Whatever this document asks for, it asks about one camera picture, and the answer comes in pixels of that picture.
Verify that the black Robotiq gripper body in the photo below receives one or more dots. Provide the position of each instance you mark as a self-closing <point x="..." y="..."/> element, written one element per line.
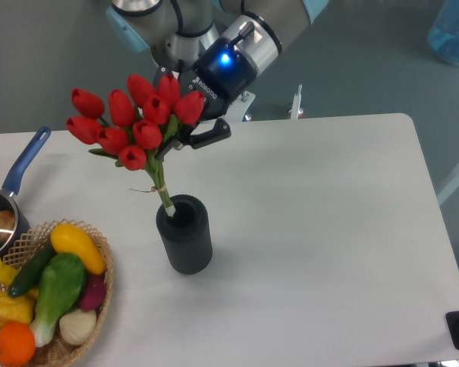
<point x="222" y="73"/>

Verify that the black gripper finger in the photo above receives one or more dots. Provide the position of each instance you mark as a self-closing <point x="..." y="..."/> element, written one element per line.
<point x="166" y="74"/>
<point x="186" y="137"/>

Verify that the red tulip bouquet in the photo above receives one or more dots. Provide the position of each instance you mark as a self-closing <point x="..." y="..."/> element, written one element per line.
<point x="131" y="127"/>

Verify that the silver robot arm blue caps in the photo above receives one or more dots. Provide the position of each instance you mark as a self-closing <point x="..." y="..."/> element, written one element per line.
<point x="177" y="33"/>

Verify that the dark grey ribbed vase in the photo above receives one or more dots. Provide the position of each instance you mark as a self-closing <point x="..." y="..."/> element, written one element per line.
<point x="186" y="235"/>

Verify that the yellow squash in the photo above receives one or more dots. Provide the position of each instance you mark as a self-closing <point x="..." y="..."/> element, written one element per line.
<point x="67" y="238"/>

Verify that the purple red onion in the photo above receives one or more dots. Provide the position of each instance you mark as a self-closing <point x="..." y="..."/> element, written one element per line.
<point x="93" y="294"/>

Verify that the green bok choy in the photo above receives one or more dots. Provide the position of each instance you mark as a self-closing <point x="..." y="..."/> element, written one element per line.
<point x="60" y="285"/>

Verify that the brown bread roll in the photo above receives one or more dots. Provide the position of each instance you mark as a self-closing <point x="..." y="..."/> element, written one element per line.
<point x="7" y="225"/>

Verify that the blue plastic bag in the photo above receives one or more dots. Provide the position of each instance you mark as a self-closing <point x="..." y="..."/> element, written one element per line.
<point x="443" y="36"/>

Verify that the dark green cucumber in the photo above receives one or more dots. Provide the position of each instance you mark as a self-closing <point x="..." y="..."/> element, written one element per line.
<point x="30" y="274"/>

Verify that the white garlic bulb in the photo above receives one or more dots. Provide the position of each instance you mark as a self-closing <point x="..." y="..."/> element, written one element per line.
<point x="76" y="326"/>

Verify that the yellow banana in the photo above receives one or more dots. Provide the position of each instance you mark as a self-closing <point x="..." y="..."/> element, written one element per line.
<point x="7" y="274"/>

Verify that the woven wicker basket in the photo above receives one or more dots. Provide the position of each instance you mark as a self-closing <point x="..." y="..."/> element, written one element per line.
<point x="57" y="352"/>

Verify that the yellow bell pepper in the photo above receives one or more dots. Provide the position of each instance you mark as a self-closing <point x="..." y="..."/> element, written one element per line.
<point x="15" y="309"/>

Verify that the orange fruit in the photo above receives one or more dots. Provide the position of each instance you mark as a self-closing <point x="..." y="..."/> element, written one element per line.
<point x="17" y="344"/>

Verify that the blue handled saucepan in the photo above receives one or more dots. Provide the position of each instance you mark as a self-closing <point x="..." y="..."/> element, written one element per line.
<point x="12" y="184"/>

